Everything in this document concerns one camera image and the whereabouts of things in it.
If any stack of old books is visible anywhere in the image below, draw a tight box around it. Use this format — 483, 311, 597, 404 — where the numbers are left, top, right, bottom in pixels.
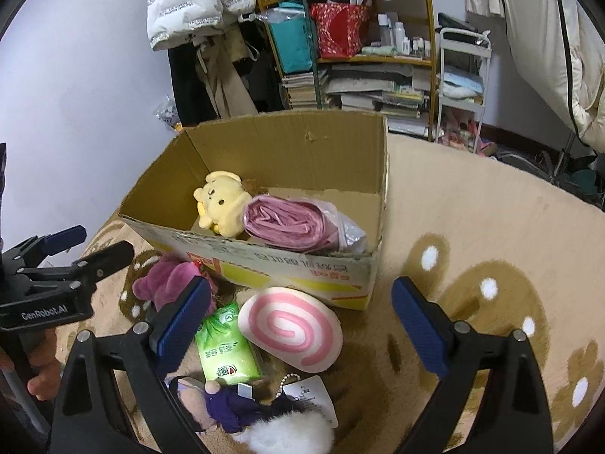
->
282, 71, 330, 110

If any black hanging garment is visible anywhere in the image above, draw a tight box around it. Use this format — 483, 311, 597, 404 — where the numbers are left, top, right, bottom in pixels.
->
239, 21, 284, 114

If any pile of books and magazines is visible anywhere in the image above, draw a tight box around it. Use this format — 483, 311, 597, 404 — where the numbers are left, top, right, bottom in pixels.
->
326, 64, 433, 135

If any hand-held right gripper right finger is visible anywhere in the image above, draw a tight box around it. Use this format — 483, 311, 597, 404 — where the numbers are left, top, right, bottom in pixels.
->
391, 275, 556, 454

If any white trolley cart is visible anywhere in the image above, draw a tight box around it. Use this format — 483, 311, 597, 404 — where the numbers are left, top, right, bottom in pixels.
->
435, 27, 492, 152

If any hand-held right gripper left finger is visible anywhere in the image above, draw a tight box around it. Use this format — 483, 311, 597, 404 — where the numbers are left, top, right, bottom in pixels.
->
47, 277, 213, 454

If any black hanging coat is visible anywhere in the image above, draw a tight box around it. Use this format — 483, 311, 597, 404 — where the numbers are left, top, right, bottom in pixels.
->
168, 33, 218, 126

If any teal bag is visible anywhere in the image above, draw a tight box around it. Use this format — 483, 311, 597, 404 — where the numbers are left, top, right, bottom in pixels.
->
267, 5, 315, 75

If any plastic bag of toys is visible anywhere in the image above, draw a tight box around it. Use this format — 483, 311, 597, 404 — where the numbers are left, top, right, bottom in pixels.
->
154, 95, 183, 131

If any cardboard box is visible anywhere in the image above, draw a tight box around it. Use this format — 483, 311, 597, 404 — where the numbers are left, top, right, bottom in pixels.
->
118, 110, 389, 311

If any beige patterned rug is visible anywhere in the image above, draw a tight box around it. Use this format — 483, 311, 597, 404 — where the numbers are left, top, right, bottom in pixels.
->
57, 132, 605, 454

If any yellow dog plush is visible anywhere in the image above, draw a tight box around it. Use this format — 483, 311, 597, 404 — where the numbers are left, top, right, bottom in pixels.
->
193, 170, 258, 238

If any pink plush toy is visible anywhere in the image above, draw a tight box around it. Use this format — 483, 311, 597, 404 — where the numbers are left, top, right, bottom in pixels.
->
132, 259, 220, 313

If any white paper tag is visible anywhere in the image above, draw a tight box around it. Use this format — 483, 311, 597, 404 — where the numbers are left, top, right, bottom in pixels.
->
282, 375, 339, 429

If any light blue round plush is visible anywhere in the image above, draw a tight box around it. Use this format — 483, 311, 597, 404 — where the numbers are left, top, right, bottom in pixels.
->
165, 375, 265, 436

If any white puffer jacket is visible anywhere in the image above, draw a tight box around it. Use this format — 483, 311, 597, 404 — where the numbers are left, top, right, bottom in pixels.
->
146, 0, 258, 52

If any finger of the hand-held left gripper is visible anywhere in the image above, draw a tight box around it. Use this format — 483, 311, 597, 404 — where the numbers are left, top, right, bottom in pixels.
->
19, 240, 135, 296
9, 225, 88, 270

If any white fluffy pompom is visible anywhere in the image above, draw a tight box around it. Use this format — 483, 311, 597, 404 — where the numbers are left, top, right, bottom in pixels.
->
246, 409, 335, 454

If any row of small bottles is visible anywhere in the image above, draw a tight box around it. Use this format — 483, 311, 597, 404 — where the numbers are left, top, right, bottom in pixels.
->
375, 12, 432, 58

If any pink swirl squishy cushion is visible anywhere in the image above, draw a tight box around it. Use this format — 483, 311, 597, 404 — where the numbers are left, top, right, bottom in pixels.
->
237, 287, 343, 373

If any green tissue pack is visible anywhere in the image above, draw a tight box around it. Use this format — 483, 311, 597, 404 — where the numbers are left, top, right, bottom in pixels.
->
195, 302, 262, 384

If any person's left hand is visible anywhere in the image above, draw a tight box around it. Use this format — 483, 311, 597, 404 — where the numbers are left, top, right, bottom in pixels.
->
26, 330, 63, 402

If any pink rolled bag pack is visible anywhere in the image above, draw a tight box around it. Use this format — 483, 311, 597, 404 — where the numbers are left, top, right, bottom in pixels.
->
242, 194, 368, 253

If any cream folded quilt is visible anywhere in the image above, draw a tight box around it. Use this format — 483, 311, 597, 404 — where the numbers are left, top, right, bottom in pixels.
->
494, 0, 605, 152

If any red patterned bag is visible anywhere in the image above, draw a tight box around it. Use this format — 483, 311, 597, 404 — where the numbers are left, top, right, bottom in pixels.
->
309, 2, 372, 60

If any beige hanging coat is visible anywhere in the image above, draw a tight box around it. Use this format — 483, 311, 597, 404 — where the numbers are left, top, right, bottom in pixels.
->
196, 23, 256, 119

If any wooden shelf unit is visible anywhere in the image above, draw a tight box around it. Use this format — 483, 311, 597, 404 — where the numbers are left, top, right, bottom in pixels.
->
246, 0, 438, 143

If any light blue cloth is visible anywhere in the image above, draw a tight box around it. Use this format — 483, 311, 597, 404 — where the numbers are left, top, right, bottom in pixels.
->
442, 66, 483, 98

